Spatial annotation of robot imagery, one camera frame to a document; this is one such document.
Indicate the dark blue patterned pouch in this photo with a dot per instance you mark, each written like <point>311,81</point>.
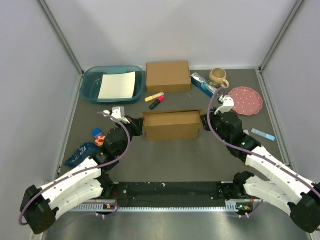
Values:
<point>83,152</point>

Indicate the teal plastic bin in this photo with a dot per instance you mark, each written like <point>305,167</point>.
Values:
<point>92,78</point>

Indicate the pink dotted plate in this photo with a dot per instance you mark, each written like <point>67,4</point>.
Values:
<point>247,101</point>

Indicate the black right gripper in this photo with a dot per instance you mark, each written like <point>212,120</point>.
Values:
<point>212,116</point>

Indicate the light blue marker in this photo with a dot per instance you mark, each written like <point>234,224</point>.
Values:
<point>263,134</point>

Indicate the black pink highlighter pen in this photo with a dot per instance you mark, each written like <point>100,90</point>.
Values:
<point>156,102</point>

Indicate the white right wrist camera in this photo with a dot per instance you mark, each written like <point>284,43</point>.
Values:
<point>227,104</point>

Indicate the beige ceramic mug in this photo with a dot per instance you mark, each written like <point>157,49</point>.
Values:
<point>218,78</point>

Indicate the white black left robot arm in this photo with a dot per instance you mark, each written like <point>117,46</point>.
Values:
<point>42,206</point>

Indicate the pink plush flower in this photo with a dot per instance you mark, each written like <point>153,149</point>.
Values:
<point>99,141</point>

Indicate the white paper sheet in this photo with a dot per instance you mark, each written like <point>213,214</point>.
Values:
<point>117,86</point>

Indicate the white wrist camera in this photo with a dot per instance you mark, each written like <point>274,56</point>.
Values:
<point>118,112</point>
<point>227,104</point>

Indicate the yellow highlighter pen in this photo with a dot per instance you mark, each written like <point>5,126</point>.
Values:
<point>154,97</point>

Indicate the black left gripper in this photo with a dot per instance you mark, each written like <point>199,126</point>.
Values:
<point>136,124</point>

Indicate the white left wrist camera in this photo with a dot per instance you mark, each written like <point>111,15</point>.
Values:
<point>118,112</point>

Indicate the grey slotted cable duct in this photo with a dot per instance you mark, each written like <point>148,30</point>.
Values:
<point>230,207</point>

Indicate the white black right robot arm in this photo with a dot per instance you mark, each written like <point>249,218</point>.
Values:
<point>285,189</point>

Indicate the brown cardboard box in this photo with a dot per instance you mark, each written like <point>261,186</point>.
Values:
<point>168,76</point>
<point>167,125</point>

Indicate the blue toothbrush package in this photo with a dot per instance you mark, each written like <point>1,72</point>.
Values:
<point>202,84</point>

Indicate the closed brown cardboard box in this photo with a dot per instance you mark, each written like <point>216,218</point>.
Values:
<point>168,76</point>

